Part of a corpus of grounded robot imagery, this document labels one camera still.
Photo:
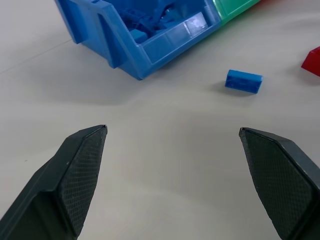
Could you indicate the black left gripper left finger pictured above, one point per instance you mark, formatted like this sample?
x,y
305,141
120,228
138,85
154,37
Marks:
x,y
62,180

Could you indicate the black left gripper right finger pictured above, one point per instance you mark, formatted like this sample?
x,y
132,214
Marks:
x,y
277,180

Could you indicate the blue rectangular block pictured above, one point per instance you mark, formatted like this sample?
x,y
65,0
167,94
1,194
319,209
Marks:
x,y
242,81

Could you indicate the red sloped block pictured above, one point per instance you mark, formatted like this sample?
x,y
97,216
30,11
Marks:
x,y
312,61

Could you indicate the blue plastic storage bin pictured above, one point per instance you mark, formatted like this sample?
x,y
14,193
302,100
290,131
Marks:
x,y
120,42

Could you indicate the blue flat block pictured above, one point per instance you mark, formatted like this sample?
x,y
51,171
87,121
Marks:
x,y
138,35

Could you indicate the green plastic storage bin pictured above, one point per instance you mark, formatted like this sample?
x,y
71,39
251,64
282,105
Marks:
x,y
232,8

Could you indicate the blue toy pieces pile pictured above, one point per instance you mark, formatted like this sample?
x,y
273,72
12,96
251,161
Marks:
x,y
160,16

